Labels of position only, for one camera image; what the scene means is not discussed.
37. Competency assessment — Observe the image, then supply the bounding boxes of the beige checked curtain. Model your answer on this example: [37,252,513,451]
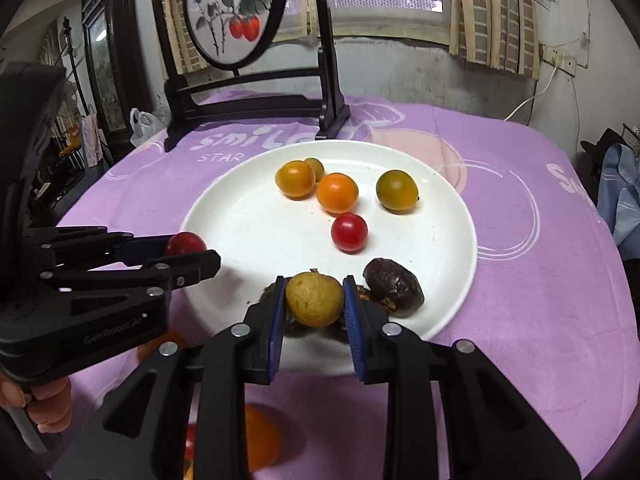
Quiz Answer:
[159,0,202,73]
[447,0,543,81]

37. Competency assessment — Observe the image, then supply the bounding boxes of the small yellow round fruit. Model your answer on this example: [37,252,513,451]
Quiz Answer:
[285,271,345,328]

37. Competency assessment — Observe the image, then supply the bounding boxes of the purple printed tablecloth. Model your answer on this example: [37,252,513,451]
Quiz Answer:
[45,91,640,480]

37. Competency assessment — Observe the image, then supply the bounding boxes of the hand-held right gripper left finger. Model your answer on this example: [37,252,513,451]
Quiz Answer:
[52,275,296,480]

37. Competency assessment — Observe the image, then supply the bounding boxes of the orange tangerine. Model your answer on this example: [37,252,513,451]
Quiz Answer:
[275,160,317,201]
[136,331,186,362]

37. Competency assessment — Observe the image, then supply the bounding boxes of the person's left hand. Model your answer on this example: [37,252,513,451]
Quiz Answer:
[0,375,73,433]

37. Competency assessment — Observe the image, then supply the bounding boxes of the green-yellow cherry tomato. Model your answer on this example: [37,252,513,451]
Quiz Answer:
[376,169,419,213]

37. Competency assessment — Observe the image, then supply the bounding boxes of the white cable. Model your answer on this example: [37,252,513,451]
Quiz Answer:
[502,65,558,122]

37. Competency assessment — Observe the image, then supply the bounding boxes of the blue cloth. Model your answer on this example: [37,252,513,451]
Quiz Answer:
[597,142,640,246]

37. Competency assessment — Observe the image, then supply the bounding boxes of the white plastic bag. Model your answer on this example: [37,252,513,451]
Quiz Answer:
[130,107,168,148]

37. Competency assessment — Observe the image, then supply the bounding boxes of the white oval plate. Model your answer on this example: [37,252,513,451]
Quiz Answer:
[179,141,478,375]

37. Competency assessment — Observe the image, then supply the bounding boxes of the white power strip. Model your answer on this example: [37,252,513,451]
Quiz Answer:
[542,45,578,77]

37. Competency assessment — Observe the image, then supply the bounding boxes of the orange tomato on cloth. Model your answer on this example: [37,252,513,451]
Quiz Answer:
[244,404,283,471]

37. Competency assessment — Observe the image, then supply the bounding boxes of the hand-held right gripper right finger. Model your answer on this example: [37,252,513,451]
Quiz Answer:
[342,275,583,480]

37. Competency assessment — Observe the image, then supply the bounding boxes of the dark wooden cabinet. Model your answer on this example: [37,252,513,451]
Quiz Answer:
[80,0,166,161]

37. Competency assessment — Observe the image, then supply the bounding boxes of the pink towel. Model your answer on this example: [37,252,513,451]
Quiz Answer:
[80,115,102,168]

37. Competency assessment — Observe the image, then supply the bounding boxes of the orange cherry tomato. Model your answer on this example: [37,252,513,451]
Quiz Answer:
[316,172,359,214]

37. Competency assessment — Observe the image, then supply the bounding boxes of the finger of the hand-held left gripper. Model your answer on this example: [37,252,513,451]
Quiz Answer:
[22,226,173,266]
[44,249,222,319]

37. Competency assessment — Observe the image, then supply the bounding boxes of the black framed round painted screen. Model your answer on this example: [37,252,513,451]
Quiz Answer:
[150,0,351,153]

